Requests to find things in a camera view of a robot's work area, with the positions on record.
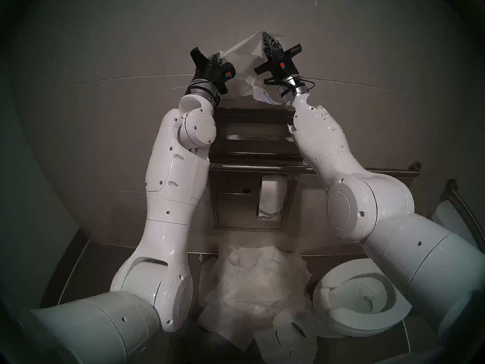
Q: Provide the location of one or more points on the white toilet bowl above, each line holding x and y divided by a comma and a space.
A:
360, 298

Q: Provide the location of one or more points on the pile of white paper covers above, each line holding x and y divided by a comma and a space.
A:
246, 295

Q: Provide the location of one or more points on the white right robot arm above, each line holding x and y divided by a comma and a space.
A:
371, 207

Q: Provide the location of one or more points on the thin white toilet seat cover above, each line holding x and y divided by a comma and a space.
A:
242, 54

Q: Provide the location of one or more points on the stainless steel wall dispenser unit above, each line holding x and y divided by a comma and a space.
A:
242, 211

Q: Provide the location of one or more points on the short steel grab bar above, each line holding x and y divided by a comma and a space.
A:
464, 209

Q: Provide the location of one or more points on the white toilet paper roll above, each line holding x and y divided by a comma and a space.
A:
269, 200

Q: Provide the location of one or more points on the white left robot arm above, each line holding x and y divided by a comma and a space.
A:
170, 200

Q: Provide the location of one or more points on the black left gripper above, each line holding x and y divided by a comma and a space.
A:
218, 73

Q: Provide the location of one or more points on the crumpled white paper sheet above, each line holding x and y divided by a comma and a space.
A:
246, 259

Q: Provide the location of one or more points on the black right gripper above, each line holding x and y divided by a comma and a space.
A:
282, 65

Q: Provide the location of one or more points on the white seat cover with cutouts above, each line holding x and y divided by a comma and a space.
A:
284, 340

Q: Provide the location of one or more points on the long steel grab bar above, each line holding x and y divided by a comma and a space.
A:
394, 172

